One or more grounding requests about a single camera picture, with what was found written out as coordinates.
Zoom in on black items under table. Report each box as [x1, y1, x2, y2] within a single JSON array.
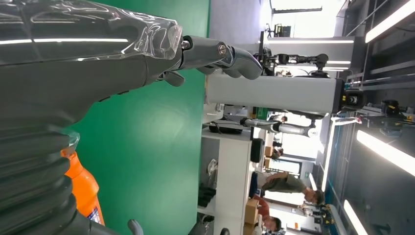
[[198, 183, 217, 208]]

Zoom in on orange bottle with clear cap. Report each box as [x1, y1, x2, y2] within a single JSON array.
[[61, 129, 106, 227]]

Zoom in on person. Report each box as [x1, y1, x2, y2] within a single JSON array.
[[271, 147, 285, 161], [261, 172, 325, 207], [253, 194, 283, 234]]

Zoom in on black yellow overhead rig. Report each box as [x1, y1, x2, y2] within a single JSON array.
[[365, 98, 415, 137]]

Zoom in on black bag on table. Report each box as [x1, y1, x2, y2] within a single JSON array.
[[250, 138, 265, 164]]

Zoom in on brown cardboard box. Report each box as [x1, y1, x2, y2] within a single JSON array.
[[245, 198, 260, 224]]

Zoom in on white background table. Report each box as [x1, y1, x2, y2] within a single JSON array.
[[197, 128, 254, 235]]

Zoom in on green table mat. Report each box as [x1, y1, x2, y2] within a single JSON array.
[[69, 0, 211, 235]]

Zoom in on ceiling light strip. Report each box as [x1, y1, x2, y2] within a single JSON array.
[[365, 0, 415, 44], [356, 129, 415, 177], [344, 199, 369, 235]]

